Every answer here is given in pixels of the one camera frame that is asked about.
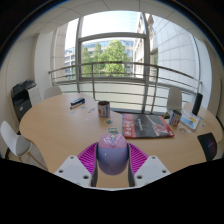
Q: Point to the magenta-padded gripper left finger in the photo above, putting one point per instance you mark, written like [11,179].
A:
[71,168]

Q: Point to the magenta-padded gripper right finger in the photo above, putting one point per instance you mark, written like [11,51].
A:
[151,168]

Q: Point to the red magazine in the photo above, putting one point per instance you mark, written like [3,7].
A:
[146,126]

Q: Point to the light blue picture book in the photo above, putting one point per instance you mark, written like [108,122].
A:
[190,120]

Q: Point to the white chair with wooden legs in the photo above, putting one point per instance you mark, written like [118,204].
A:
[13,141]

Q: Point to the small dark blue box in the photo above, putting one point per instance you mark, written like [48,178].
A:
[77,103]

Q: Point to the metal balcony railing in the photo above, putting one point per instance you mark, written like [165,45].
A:
[145,86]

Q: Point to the black and white printer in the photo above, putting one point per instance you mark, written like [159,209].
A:
[21,98]

